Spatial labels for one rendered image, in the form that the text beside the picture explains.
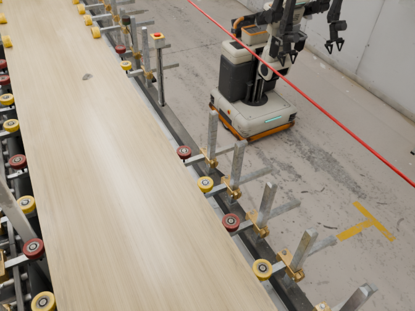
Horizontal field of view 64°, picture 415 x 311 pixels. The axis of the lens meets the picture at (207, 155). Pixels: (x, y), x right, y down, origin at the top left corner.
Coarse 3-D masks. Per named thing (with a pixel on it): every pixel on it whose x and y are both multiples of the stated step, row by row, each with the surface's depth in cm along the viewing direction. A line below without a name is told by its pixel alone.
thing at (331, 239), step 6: (324, 240) 152; (330, 240) 152; (336, 240) 153; (312, 246) 149; (318, 246) 150; (324, 246) 150; (312, 252) 148; (276, 264) 143; (282, 264) 143; (276, 270) 141
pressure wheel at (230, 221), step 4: (224, 216) 151; (228, 216) 151; (232, 216) 151; (236, 216) 151; (224, 220) 149; (228, 220) 149; (232, 220) 149; (236, 220) 150; (224, 224) 148; (228, 224) 148; (232, 224) 148; (236, 224) 148; (228, 228) 147; (232, 228) 147; (236, 228) 148
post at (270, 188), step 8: (272, 184) 136; (264, 192) 141; (272, 192) 138; (264, 200) 143; (272, 200) 143; (264, 208) 145; (264, 216) 149; (256, 224) 158; (264, 224) 155; (256, 240) 163
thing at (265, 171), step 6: (264, 168) 184; (270, 168) 185; (252, 174) 181; (258, 174) 181; (264, 174) 184; (240, 180) 178; (246, 180) 179; (216, 186) 174; (222, 186) 174; (210, 192) 171; (216, 192) 173
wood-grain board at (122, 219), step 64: (64, 0) 321; (64, 64) 238; (64, 128) 189; (128, 128) 192; (64, 192) 158; (128, 192) 159; (192, 192) 161; (64, 256) 135; (128, 256) 136; (192, 256) 137
